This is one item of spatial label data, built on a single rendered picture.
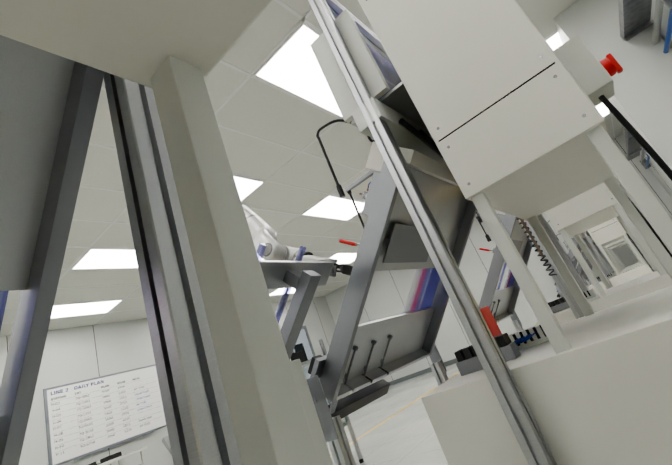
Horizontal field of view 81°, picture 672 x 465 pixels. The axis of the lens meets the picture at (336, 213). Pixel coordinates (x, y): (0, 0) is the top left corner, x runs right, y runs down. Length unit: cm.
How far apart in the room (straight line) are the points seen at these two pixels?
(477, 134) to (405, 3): 45
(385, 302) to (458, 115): 1037
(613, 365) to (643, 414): 9
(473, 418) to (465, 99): 75
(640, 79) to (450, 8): 331
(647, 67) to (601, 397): 368
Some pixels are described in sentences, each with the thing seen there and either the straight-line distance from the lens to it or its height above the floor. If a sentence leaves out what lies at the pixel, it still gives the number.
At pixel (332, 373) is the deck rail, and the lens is 123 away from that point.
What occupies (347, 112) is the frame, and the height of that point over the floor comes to 141.
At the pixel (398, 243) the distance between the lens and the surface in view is 120.
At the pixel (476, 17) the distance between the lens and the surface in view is 115.
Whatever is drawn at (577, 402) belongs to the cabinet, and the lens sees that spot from 99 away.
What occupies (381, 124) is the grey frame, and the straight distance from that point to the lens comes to 110.
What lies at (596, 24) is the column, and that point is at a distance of 461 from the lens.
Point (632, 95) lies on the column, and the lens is 433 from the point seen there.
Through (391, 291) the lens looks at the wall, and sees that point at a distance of 1117.
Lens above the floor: 74
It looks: 21 degrees up
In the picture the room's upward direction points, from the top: 22 degrees counter-clockwise
